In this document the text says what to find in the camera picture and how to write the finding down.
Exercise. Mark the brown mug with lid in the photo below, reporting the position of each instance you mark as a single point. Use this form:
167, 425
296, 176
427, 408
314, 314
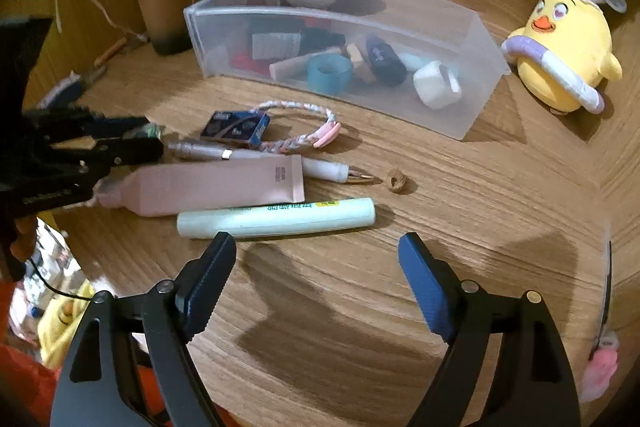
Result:
165, 17

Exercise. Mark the yellow soft object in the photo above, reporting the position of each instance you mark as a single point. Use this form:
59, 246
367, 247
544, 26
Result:
65, 327

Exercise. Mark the blue tape roll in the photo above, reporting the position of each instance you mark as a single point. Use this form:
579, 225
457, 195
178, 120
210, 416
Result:
327, 76

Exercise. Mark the pink lip tube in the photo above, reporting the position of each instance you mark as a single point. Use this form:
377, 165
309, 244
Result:
287, 68

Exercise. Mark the clear plastic storage bin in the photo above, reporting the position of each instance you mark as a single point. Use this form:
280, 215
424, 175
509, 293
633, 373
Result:
450, 57

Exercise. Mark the dark blue small bottle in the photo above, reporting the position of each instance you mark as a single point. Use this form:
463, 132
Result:
384, 59

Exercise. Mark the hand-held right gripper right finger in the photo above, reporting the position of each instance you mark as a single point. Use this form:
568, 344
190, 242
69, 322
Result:
425, 287

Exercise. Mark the red cloth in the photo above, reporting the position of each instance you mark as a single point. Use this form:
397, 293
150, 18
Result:
25, 387

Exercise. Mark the red tea packet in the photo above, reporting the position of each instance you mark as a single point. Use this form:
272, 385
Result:
247, 61

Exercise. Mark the pale green tube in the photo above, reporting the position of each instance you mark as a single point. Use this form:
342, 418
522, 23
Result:
280, 218

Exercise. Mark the mint small case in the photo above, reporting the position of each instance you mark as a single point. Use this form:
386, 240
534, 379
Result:
412, 61

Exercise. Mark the yellow chick plush toy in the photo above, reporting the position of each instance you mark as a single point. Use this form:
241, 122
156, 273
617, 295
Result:
570, 52

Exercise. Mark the blue staples box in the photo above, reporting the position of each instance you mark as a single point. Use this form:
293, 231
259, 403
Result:
235, 126

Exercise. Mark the pink cream tube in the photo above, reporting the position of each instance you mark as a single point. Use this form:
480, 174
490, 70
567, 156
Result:
210, 187

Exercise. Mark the white tape roll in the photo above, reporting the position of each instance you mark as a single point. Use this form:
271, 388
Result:
435, 84

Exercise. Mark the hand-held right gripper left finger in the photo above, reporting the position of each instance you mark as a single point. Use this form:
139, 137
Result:
210, 279

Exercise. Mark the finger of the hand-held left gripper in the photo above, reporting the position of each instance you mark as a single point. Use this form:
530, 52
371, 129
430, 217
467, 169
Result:
120, 128
135, 152

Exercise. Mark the walnut shell piece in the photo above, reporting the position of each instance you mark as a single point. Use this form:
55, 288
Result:
396, 183

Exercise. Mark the white and blue device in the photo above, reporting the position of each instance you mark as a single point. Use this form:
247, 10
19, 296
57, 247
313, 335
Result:
65, 89

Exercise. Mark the white fountain pen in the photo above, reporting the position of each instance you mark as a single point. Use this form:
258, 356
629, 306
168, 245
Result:
320, 167

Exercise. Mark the black strip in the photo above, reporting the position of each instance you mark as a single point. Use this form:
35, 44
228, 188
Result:
605, 292

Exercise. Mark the dark green glass bottle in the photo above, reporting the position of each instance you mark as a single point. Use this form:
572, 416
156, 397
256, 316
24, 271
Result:
280, 42

